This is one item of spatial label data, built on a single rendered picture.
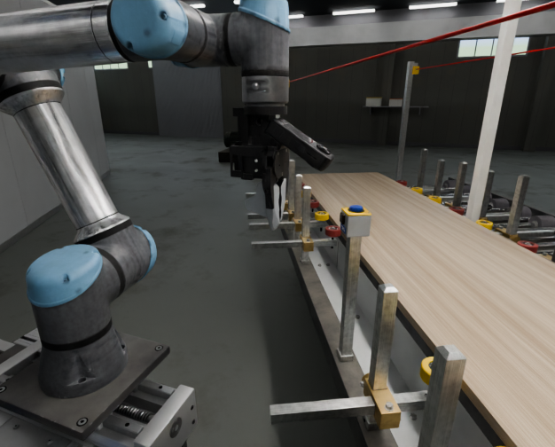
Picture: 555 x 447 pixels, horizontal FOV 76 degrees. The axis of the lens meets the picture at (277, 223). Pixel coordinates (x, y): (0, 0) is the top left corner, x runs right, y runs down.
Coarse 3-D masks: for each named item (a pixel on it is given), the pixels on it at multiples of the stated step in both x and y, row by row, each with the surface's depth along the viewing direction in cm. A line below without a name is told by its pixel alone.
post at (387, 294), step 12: (384, 288) 82; (384, 300) 82; (396, 300) 82; (384, 312) 83; (384, 324) 84; (384, 336) 85; (372, 348) 90; (384, 348) 87; (372, 360) 90; (384, 360) 88; (372, 372) 90; (384, 372) 89; (372, 384) 91; (384, 384) 90; (372, 420) 94
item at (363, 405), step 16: (336, 400) 89; (352, 400) 89; (368, 400) 89; (400, 400) 89; (416, 400) 89; (272, 416) 85; (288, 416) 85; (304, 416) 86; (320, 416) 86; (336, 416) 87; (352, 416) 88
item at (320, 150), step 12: (276, 120) 56; (276, 132) 56; (288, 132) 56; (300, 132) 58; (288, 144) 56; (300, 144) 55; (312, 144) 57; (300, 156) 56; (312, 156) 55; (324, 156) 55; (324, 168) 56
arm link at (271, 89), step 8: (248, 80) 54; (256, 80) 54; (264, 80) 53; (272, 80) 54; (280, 80) 54; (288, 80) 56; (248, 88) 55; (256, 88) 54; (264, 88) 54; (272, 88) 54; (280, 88) 55; (288, 88) 57; (248, 96) 55; (256, 96) 54; (264, 96) 54; (272, 96) 54; (280, 96) 55; (288, 96) 57; (248, 104) 57; (256, 104) 55; (264, 104) 55; (272, 104) 55; (280, 104) 56
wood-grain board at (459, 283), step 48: (336, 192) 251; (384, 192) 251; (384, 240) 167; (432, 240) 167; (480, 240) 167; (432, 288) 125; (480, 288) 125; (528, 288) 125; (432, 336) 100; (480, 336) 100; (528, 336) 100; (480, 384) 83; (528, 384) 83; (528, 432) 71
